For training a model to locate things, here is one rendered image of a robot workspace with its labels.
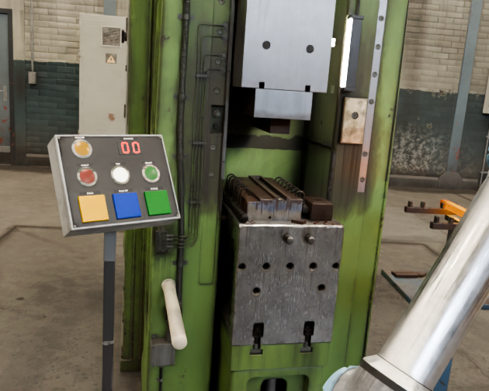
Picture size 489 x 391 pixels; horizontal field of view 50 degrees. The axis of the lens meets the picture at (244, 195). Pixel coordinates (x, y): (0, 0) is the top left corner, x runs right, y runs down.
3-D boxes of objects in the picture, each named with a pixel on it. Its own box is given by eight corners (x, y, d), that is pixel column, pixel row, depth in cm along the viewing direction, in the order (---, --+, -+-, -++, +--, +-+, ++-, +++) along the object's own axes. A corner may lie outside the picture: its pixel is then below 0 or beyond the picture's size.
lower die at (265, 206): (300, 220, 187) (303, 197, 185) (245, 219, 182) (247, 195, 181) (270, 195, 227) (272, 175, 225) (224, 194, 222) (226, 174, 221)
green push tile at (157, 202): (171, 212, 159) (166, 189, 161) (149, 215, 155) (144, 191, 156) (169, 214, 161) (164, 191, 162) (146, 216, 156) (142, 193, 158)
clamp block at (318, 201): (332, 221, 189) (334, 203, 188) (310, 220, 187) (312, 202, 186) (320, 212, 201) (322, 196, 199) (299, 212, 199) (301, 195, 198)
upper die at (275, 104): (310, 120, 179) (313, 92, 177) (253, 117, 175) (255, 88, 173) (277, 112, 219) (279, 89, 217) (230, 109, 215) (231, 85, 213)
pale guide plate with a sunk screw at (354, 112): (362, 144, 198) (368, 98, 195) (340, 143, 196) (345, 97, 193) (360, 143, 200) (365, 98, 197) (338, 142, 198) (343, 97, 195)
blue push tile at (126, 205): (141, 216, 154) (136, 191, 155) (117, 218, 149) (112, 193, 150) (139, 217, 155) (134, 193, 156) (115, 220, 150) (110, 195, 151)
